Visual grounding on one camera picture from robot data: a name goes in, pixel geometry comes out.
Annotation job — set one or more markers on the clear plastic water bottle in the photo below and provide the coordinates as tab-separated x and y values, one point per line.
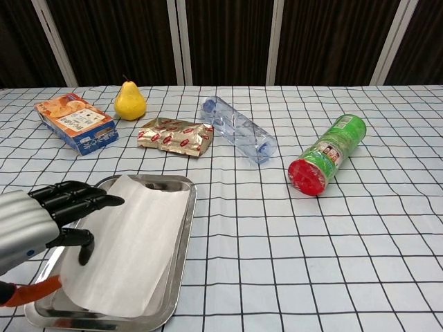
239	128

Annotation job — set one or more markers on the white black-checkered tablecloth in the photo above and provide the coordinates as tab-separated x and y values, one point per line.
294	242

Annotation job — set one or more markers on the yellow pear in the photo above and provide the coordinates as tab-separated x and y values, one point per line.
129	102

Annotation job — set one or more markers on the orange blue snack box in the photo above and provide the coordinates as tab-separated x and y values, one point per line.
77	122

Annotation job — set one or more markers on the green chip can red lid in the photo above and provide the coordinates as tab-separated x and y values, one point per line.
327	154

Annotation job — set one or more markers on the gold foil snack packet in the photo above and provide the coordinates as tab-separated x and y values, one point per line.
176	136

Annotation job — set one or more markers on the rectangular stainless steel tray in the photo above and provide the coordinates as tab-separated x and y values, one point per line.
173	249

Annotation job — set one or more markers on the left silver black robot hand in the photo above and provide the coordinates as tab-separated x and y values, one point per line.
41	221

